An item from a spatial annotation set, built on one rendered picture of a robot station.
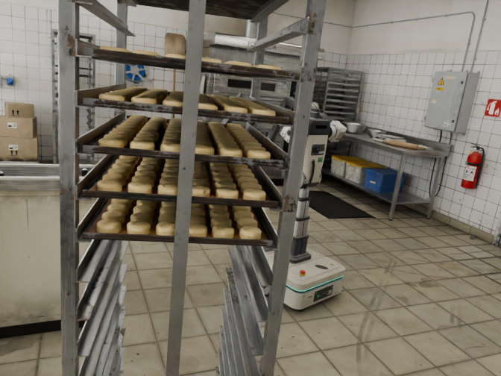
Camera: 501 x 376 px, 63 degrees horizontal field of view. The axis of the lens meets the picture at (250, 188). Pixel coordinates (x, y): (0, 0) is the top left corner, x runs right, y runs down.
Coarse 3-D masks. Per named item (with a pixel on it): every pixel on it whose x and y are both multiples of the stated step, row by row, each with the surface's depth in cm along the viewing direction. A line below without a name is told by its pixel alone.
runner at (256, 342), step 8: (232, 248) 155; (232, 256) 148; (232, 264) 142; (240, 272) 136; (240, 280) 131; (240, 288) 126; (240, 296) 121; (248, 296) 120; (248, 304) 117; (248, 312) 114; (248, 320) 110; (248, 328) 106; (256, 328) 105; (248, 336) 103; (256, 336) 103; (256, 344) 100; (264, 344) 96; (256, 352) 97; (264, 352) 96
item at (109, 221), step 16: (112, 208) 97; (128, 208) 99; (144, 208) 100; (160, 208) 101; (192, 208) 104; (208, 208) 111; (224, 208) 107; (240, 208) 108; (96, 224) 92; (112, 224) 88; (128, 224) 89; (144, 224) 90; (160, 224) 91; (192, 224) 93; (208, 224) 100; (224, 224) 96; (240, 224) 97; (256, 224) 98
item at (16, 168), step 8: (0, 168) 222; (8, 168) 224; (16, 168) 226; (24, 168) 227; (32, 168) 229; (40, 168) 230; (48, 168) 232; (56, 168) 234; (80, 168) 239; (88, 168) 241
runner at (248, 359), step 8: (232, 272) 156; (232, 280) 150; (232, 288) 144; (232, 296) 139; (232, 304) 134; (240, 304) 133; (240, 312) 130; (240, 320) 125; (240, 328) 121; (240, 336) 117; (240, 344) 114; (248, 344) 114; (248, 352) 111; (248, 360) 108; (256, 360) 104; (248, 368) 105; (256, 368) 102
